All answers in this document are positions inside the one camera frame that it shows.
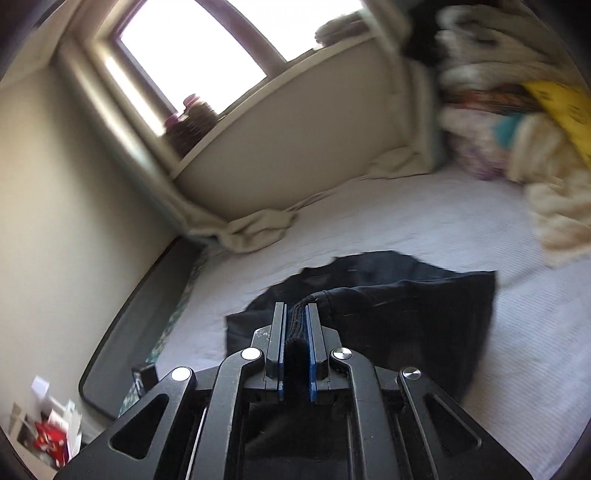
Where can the teal cloth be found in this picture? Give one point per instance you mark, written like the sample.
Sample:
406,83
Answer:
508,131

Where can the black cloth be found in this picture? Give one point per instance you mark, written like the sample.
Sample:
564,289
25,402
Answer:
422,32

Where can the black bed frame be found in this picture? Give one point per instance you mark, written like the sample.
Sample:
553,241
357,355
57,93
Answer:
129,332

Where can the yellow cloth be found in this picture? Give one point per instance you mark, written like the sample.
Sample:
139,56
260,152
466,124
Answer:
563,106

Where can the red packet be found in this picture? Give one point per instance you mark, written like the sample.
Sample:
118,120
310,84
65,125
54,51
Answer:
48,436

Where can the cream blanket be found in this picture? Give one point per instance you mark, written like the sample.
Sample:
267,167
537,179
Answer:
563,217

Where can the white folded fluffy bedding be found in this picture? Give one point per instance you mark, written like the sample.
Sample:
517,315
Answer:
498,46

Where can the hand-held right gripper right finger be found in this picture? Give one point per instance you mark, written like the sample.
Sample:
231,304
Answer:
314,350

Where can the dark jar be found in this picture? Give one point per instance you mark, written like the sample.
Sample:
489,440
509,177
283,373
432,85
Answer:
194,120

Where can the purple floral quilt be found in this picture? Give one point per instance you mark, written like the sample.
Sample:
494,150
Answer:
466,147

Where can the white textured mattress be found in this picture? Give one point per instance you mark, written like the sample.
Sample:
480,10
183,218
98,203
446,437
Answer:
369,217

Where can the black garment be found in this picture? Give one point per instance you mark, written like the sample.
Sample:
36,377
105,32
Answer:
415,314

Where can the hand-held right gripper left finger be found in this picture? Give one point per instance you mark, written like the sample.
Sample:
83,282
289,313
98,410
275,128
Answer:
280,350

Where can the small black box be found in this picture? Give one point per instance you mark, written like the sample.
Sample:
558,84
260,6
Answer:
145,381

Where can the green patterned bed base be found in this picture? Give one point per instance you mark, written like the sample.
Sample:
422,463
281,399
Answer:
161,334

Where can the multicoloured striped cloth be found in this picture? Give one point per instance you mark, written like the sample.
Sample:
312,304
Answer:
489,99

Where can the window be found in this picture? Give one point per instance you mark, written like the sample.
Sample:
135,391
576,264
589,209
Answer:
194,46

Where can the beige bedsheet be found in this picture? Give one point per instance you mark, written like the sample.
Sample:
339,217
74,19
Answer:
254,230

